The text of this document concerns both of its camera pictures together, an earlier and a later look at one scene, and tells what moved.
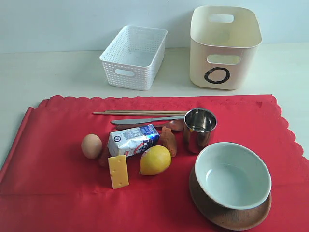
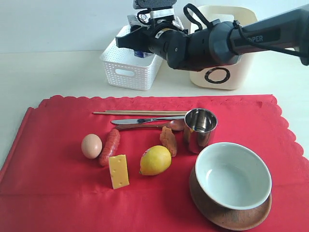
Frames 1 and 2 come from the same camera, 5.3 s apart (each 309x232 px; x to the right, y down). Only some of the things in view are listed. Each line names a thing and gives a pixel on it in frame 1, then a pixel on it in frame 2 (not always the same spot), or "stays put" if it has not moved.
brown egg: [91, 146] stays put
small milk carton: [131, 141] to [140, 53]
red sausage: [105, 154] stays put
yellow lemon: [155, 160] stays put
